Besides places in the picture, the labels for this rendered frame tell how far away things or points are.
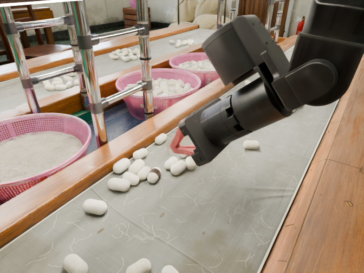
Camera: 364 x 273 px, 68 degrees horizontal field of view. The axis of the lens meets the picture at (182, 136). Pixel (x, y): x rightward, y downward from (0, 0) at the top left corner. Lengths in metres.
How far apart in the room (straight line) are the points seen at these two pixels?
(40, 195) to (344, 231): 0.44
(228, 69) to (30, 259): 0.35
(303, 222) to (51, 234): 0.35
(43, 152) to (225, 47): 0.45
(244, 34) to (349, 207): 0.30
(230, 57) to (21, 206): 0.36
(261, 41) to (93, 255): 0.33
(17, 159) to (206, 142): 0.41
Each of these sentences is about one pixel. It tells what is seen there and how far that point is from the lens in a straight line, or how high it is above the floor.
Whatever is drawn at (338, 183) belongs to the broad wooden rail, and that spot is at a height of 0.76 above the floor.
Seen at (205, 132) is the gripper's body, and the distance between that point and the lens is 0.37.
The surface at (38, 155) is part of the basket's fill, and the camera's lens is 0.64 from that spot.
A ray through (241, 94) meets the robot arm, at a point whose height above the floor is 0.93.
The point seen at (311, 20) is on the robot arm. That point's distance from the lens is 0.29.
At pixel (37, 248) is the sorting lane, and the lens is 0.44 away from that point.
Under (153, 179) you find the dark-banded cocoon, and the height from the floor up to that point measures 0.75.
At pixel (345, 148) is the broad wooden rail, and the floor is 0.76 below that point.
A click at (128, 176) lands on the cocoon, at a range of 0.48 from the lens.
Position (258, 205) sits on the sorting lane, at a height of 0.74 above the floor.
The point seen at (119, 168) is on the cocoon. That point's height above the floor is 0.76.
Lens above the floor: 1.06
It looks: 31 degrees down
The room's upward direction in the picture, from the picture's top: straight up
